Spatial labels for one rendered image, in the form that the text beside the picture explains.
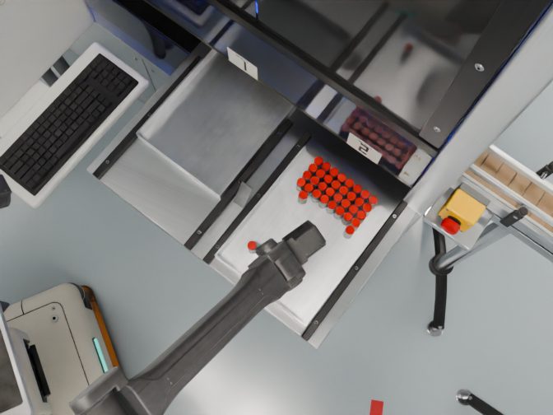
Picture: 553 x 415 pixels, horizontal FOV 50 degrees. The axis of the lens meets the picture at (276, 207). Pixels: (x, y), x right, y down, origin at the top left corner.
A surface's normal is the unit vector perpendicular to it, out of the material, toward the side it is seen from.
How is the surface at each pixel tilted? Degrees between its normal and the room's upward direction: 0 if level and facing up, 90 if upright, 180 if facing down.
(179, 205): 0
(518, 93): 90
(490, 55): 90
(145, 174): 0
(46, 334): 0
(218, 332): 39
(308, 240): 17
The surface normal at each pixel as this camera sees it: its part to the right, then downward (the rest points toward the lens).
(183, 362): 0.62, -0.37
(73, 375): 0.00, -0.26
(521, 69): -0.61, 0.76
